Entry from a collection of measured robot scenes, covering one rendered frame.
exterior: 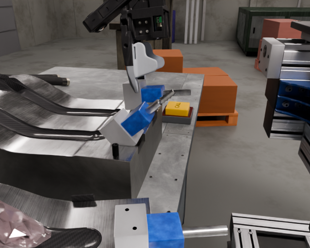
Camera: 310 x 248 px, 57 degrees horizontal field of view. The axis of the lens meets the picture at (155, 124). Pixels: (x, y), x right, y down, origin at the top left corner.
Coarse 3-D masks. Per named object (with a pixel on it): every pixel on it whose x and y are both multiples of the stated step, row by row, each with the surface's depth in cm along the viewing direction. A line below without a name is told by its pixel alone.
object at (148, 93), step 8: (144, 80) 59; (128, 88) 56; (144, 88) 57; (152, 88) 56; (160, 88) 55; (128, 96) 57; (136, 96) 56; (144, 96) 56; (152, 96) 56; (160, 96) 56; (128, 104) 57; (136, 104) 57
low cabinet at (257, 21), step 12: (240, 12) 659; (252, 12) 529; (264, 12) 525; (276, 12) 522; (288, 12) 519; (300, 12) 516; (240, 24) 645; (252, 24) 536; (240, 36) 632; (252, 36) 545; (252, 48) 554
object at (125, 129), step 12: (168, 96) 43; (144, 108) 45; (156, 108) 44; (108, 120) 49; (120, 120) 45; (132, 120) 44; (144, 120) 44; (108, 132) 45; (120, 132) 45; (132, 132) 45; (120, 144) 46; (132, 144) 45
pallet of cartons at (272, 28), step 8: (264, 24) 441; (272, 24) 414; (280, 24) 392; (288, 24) 392; (264, 32) 442; (272, 32) 415; (280, 32) 396; (288, 32) 397; (296, 32) 397; (256, 64) 468
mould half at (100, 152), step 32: (0, 96) 56; (64, 96) 67; (0, 128) 49; (64, 128) 53; (96, 128) 52; (160, 128) 65; (0, 160) 47; (32, 160) 45; (64, 160) 44; (96, 160) 43; (128, 160) 42; (32, 192) 48; (64, 192) 47; (96, 192) 45; (128, 192) 44
